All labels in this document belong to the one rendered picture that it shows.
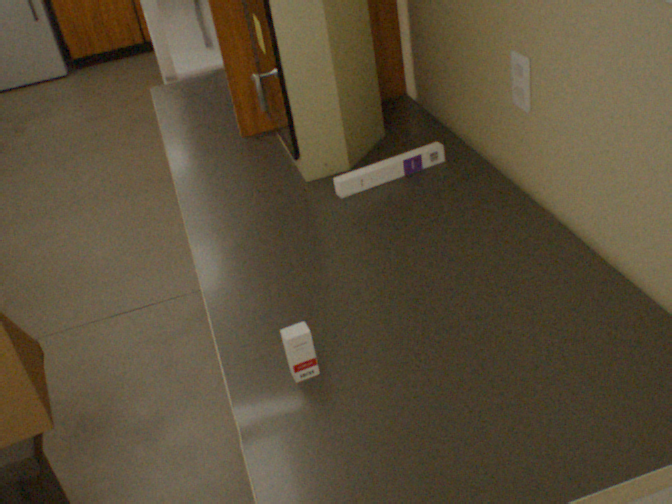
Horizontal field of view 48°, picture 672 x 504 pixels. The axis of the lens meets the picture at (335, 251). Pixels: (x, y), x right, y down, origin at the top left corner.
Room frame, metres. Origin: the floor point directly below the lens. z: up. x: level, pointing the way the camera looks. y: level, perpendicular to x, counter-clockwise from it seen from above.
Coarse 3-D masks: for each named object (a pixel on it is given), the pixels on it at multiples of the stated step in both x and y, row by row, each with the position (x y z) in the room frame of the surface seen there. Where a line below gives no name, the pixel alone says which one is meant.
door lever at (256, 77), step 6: (258, 72) 1.65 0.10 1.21; (264, 72) 1.65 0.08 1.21; (270, 72) 1.65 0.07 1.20; (252, 78) 1.64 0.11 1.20; (258, 78) 1.64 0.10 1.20; (258, 84) 1.64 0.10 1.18; (258, 90) 1.64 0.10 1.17; (258, 96) 1.64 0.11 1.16; (264, 96) 1.64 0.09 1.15; (264, 102) 1.64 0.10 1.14; (264, 108) 1.64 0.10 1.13
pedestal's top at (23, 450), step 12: (12, 444) 0.89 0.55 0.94; (24, 444) 0.89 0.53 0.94; (36, 444) 0.89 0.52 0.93; (0, 456) 0.87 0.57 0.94; (12, 456) 0.87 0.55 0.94; (24, 456) 0.86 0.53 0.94; (36, 456) 0.87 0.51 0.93; (0, 468) 0.85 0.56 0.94; (12, 468) 0.85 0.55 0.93; (24, 468) 0.85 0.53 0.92; (36, 468) 0.86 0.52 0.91; (0, 480) 0.85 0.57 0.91; (12, 480) 0.85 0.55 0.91
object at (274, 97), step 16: (256, 0) 1.70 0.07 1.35; (256, 16) 1.75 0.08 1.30; (272, 32) 1.61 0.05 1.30; (256, 48) 1.87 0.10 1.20; (272, 48) 1.61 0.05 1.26; (272, 64) 1.66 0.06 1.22; (272, 80) 1.71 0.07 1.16; (272, 96) 1.77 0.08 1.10; (272, 112) 1.83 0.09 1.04; (288, 112) 1.61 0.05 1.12; (288, 128) 1.62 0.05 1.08; (288, 144) 1.67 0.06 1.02
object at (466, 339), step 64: (192, 128) 2.09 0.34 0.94; (384, 128) 1.83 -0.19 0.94; (192, 192) 1.67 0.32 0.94; (256, 192) 1.60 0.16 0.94; (320, 192) 1.54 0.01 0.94; (384, 192) 1.48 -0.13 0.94; (448, 192) 1.43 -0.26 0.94; (512, 192) 1.38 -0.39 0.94; (256, 256) 1.31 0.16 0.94; (320, 256) 1.27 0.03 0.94; (384, 256) 1.23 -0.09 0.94; (448, 256) 1.19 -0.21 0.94; (512, 256) 1.15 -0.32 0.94; (576, 256) 1.11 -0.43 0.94; (256, 320) 1.10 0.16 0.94; (320, 320) 1.06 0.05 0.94; (384, 320) 1.03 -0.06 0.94; (448, 320) 1.00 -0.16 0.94; (512, 320) 0.96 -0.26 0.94; (576, 320) 0.93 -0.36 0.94; (640, 320) 0.91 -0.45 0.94; (256, 384) 0.93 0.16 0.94; (320, 384) 0.90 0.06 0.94; (384, 384) 0.87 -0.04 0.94; (448, 384) 0.84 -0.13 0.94; (512, 384) 0.82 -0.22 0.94; (576, 384) 0.80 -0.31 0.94; (640, 384) 0.77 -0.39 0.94; (256, 448) 0.79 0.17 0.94; (320, 448) 0.76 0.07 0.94; (384, 448) 0.74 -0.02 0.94; (448, 448) 0.72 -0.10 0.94; (512, 448) 0.70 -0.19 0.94; (576, 448) 0.68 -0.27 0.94; (640, 448) 0.66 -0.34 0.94
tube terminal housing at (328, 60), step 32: (288, 0) 1.61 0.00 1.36; (320, 0) 1.62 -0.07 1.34; (352, 0) 1.73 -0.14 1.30; (288, 32) 1.61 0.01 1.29; (320, 32) 1.62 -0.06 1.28; (352, 32) 1.71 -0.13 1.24; (288, 64) 1.61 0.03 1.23; (320, 64) 1.62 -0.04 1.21; (352, 64) 1.70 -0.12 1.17; (288, 96) 1.61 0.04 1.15; (320, 96) 1.62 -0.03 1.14; (352, 96) 1.68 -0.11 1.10; (320, 128) 1.62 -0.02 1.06; (352, 128) 1.66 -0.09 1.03; (320, 160) 1.61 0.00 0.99; (352, 160) 1.64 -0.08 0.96
